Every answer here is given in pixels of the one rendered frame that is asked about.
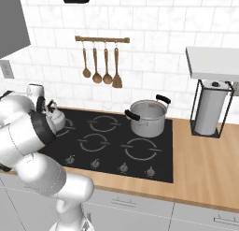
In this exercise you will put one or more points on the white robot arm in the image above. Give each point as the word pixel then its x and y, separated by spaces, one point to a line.
pixel 28 141

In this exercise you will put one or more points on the silver kettle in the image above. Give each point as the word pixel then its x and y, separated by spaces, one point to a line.
pixel 58 118

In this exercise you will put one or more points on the wooden spatula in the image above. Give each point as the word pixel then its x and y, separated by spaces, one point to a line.
pixel 117 82

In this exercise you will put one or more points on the wooden ladle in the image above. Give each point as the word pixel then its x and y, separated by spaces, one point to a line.
pixel 107 78
pixel 96 78

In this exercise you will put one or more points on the black hob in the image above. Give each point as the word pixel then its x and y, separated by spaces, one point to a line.
pixel 116 153

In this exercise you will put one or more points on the small wooden spoon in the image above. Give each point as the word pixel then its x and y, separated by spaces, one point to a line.
pixel 86 73

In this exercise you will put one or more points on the hob knob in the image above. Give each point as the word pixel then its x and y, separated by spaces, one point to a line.
pixel 123 168
pixel 70 160
pixel 95 163
pixel 151 171

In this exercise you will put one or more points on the white paper towel roll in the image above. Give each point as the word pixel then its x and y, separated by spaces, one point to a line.
pixel 209 111

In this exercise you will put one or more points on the grey drawer front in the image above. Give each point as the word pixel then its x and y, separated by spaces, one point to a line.
pixel 199 217
pixel 149 208

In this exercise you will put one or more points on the grey cupboard door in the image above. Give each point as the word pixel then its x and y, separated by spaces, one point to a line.
pixel 130 222
pixel 21 206

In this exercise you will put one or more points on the wooden utensil rail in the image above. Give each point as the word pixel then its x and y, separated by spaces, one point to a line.
pixel 102 39

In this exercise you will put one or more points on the white wall shelf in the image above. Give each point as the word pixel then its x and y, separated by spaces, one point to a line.
pixel 214 63

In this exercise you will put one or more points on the grey wall socket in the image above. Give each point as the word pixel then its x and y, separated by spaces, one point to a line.
pixel 236 89
pixel 6 69

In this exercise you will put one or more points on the grey wall cupboard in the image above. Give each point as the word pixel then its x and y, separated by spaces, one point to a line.
pixel 11 19

